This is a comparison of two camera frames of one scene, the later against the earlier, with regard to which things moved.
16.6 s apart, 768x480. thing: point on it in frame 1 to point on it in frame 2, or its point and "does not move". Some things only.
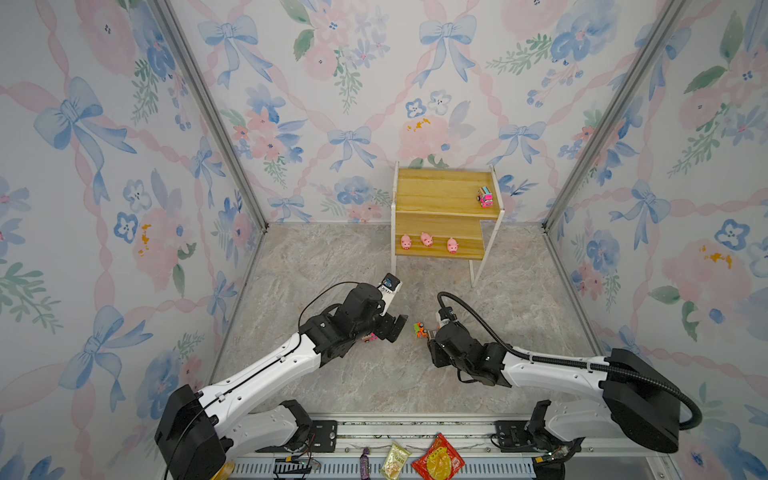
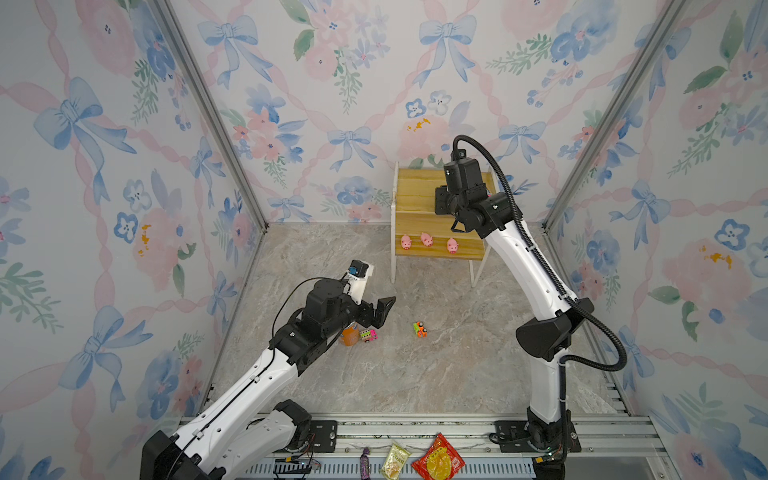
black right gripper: (436, 354) to (440, 198)
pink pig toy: (452, 245) does not move
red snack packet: (439, 461) does not move
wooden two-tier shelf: (444, 214) does not move
